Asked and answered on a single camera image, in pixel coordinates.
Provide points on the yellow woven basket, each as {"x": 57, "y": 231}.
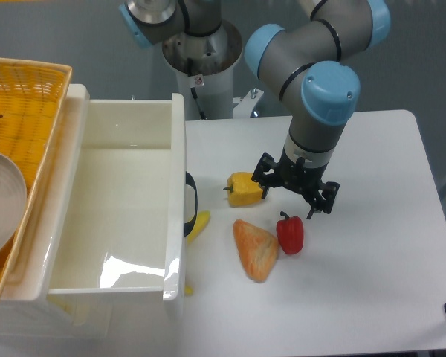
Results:
{"x": 32, "y": 94}

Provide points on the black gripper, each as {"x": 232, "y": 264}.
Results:
{"x": 297, "y": 178}

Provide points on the white plastic bin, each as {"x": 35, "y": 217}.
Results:
{"x": 108, "y": 228}

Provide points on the orange triangular bread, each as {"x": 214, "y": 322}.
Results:
{"x": 258, "y": 250}

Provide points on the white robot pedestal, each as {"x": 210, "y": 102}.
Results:
{"x": 203, "y": 67}

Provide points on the yellow bell pepper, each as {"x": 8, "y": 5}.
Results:
{"x": 242, "y": 190}

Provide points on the metal mounting bracket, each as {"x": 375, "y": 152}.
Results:
{"x": 246, "y": 107}

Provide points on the grey plate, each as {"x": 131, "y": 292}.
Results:
{"x": 13, "y": 198}

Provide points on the black bin handle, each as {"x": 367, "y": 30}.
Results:
{"x": 190, "y": 204}

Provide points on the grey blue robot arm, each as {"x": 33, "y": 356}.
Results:
{"x": 303, "y": 68}

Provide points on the yellow banana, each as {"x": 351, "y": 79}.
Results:
{"x": 201, "y": 222}

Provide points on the red bell pepper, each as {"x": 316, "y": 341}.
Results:
{"x": 290, "y": 233}

